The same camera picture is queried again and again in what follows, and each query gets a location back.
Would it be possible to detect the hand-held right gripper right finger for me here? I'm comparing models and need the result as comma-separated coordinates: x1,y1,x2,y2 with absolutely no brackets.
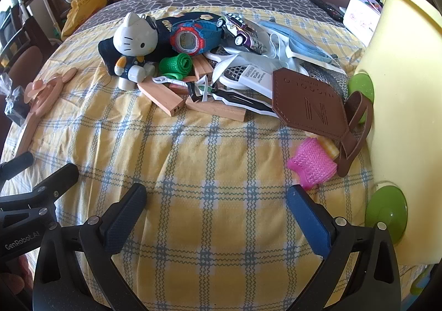
286,184,403,311

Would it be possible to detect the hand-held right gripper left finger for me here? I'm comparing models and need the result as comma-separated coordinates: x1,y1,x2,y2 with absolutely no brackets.
33,183,149,311

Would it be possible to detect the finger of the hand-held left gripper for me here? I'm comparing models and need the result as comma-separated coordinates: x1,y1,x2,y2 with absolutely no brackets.
0,162,80,225
0,151,34,178

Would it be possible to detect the brown leather tag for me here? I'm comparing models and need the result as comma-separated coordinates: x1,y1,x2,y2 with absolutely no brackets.
272,67,375,178

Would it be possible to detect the yellow plastic basin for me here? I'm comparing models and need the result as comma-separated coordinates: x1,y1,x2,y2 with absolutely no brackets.
347,0,442,296

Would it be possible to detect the person's left hand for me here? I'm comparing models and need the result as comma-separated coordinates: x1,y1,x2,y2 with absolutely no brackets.
0,257,35,299

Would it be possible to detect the wooden comb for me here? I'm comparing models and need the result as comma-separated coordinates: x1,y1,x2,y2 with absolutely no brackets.
15,109,38,156

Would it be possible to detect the pink foam net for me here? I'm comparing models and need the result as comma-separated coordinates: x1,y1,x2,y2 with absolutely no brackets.
288,136,338,191

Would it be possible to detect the black item in cellophane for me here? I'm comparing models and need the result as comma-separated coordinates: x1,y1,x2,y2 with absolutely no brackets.
0,73,30,123

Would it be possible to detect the pink handheld fan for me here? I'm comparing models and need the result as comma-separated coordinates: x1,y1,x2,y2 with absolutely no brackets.
24,67,78,115

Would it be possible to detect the yellow plaid cloth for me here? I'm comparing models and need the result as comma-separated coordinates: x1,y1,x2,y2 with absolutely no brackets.
0,7,380,311

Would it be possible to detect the dark wooden chair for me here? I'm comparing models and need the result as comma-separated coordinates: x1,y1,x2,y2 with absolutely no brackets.
0,14,52,73

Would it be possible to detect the numbered wooden block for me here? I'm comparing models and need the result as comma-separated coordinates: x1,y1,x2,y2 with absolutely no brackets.
138,81,183,117

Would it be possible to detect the black white paper cutout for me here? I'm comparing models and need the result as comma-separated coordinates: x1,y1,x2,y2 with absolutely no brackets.
186,76,273,115

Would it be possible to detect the white bottle opener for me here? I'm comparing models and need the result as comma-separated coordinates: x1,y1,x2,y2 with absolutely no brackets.
152,76,187,88

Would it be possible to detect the white printed packet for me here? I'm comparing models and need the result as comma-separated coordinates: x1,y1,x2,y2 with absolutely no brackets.
238,64,277,97

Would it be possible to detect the green mesh sleeve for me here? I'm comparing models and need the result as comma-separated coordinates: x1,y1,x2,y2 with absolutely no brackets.
159,53,193,83

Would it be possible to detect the white cat figure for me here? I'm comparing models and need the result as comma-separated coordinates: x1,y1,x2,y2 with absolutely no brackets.
113,12,159,91

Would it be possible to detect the yellow plastic bag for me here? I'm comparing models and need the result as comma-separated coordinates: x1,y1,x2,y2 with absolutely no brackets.
61,0,107,40

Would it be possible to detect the blue red digital watch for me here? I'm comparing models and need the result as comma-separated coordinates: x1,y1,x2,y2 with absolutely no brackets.
169,19,223,56

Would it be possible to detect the navy flower pouch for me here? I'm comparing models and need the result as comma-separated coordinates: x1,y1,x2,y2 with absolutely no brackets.
98,11,222,75

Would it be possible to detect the checkered toy car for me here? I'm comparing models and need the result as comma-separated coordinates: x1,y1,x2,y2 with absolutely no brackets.
217,13,258,46

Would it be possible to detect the white wipes box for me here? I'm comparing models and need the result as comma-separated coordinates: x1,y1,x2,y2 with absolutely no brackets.
343,0,384,46

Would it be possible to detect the black remote control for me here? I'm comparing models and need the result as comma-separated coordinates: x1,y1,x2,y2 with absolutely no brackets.
304,0,346,20

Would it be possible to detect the blue cable in bag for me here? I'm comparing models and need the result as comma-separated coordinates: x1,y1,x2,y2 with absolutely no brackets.
259,20,341,72

